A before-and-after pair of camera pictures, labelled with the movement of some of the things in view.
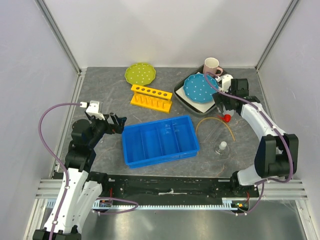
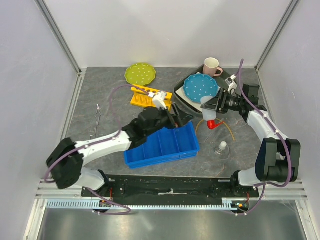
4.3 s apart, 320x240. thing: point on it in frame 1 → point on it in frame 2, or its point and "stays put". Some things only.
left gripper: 112,129 → 180,120
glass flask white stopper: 223,145 stays put
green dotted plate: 140,73 stays put
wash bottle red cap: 226,118 → 211,124
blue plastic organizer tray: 159,141 stays put
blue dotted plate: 196,89 stays put
